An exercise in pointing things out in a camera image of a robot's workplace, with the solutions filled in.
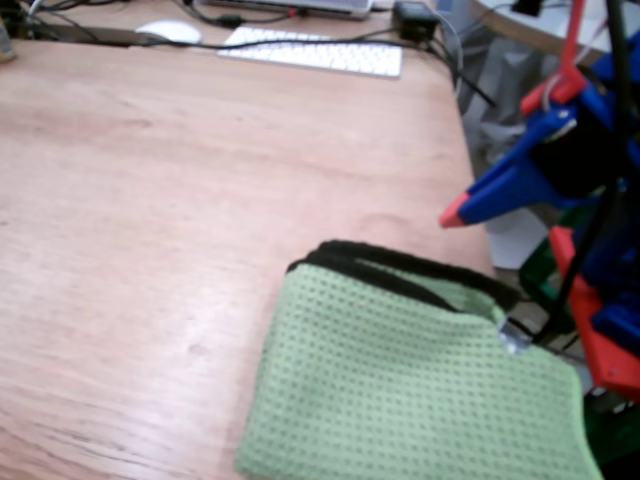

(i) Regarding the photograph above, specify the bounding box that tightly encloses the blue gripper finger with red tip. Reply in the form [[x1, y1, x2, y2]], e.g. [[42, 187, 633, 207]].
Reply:
[[438, 130, 552, 231]]

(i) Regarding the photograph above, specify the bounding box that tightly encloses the blue gripper body black motor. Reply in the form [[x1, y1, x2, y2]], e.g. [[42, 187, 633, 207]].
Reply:
[[522, 106, 625, 202]]

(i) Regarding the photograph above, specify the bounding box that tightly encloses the green waffle cloth black trim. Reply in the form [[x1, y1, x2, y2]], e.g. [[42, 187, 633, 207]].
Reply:
[[233, 239, 606, 480]]

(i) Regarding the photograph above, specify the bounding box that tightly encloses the green table clamp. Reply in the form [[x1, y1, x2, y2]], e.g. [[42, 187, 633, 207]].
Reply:
[[581, 389, 640, 480], [518, 199, 581, 334]]

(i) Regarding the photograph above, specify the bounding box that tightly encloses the black desk power adapter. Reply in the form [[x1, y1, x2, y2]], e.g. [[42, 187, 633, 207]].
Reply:
[[392, 1, 440, 44]]

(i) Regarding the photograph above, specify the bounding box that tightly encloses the white keyboard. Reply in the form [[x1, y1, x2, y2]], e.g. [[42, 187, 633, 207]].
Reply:
[[217, 25, 404, 80]]

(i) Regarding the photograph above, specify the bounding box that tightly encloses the white computer mouse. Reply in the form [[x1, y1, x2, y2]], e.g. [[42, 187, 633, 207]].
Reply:
[[134, 19, 203, 46]]

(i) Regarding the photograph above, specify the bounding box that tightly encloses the small grey object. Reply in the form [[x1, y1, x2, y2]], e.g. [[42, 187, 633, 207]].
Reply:
[[0, 19, 17, 65]]

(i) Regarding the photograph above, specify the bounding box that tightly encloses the long black desk cable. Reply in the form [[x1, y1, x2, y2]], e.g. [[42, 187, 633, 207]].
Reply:
[[134, 27, 499, 108]]

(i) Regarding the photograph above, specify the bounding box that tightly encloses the black cable with ferrite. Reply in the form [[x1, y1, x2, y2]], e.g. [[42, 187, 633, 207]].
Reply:
[[182, 0, 306, 29]]

